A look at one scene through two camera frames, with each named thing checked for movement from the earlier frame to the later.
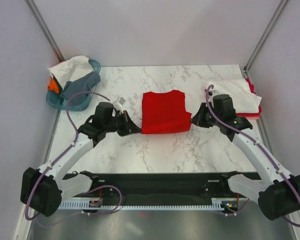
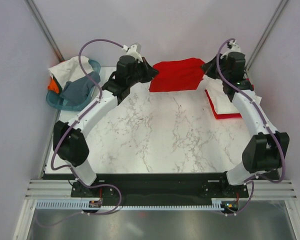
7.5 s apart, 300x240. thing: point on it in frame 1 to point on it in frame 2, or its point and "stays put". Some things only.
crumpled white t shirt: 70,69 stays put
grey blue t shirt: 84,83 stays put
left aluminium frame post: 44,26 stays put
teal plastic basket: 56,100 stays put
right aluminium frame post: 280,7 stays put
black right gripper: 198,120 to 209,68
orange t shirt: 53,86 stays put
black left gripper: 129,127 to 150,72
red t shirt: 164,112 to 183,74
